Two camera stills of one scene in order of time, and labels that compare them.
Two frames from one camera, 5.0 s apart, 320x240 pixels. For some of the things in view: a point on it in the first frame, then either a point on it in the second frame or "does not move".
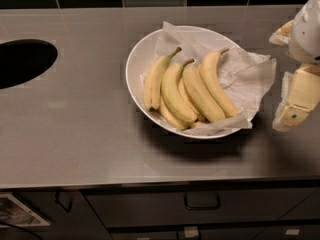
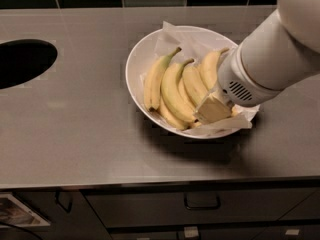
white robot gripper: (305, 34) to (232, 78)
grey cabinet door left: (69, 213) does not move
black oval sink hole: (22, 61) does not move
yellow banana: (209, 67) does not move
